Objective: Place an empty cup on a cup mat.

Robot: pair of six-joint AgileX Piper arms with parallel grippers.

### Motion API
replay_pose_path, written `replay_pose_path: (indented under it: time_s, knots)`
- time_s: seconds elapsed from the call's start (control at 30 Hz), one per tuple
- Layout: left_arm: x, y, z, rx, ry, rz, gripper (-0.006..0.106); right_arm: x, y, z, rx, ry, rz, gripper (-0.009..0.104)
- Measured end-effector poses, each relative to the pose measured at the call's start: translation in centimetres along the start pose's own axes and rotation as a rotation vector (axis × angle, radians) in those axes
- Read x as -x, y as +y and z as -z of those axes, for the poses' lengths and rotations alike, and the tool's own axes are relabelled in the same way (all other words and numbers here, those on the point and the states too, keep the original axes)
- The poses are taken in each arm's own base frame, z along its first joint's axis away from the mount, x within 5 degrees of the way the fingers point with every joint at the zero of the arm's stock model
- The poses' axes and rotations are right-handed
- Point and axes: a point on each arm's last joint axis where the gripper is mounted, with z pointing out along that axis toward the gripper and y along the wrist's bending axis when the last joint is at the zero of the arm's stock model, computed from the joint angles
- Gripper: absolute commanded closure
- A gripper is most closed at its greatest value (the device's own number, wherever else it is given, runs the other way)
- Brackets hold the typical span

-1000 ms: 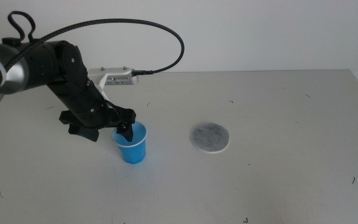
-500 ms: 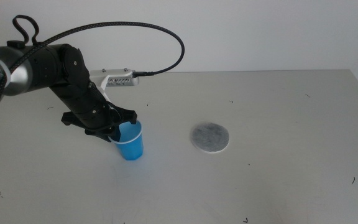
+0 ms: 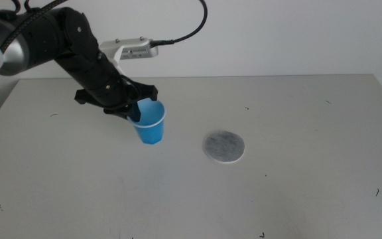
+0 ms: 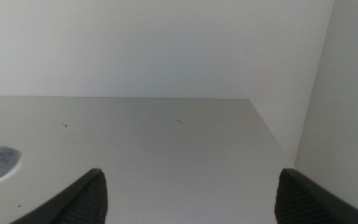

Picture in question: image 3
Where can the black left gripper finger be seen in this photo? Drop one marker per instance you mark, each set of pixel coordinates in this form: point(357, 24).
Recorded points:
point(118, 113)
point(136, 112)

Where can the blue plastic cup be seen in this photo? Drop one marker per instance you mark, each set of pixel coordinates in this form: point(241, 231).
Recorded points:
point(151, 130)

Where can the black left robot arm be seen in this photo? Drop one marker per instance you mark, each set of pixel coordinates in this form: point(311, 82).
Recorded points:
point(61, 36)

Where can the round grey cup mat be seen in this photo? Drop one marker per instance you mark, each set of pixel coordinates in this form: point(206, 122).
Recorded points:
point(223, 146)

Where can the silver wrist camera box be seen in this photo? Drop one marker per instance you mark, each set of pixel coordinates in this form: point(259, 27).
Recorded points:
point(134, 48)

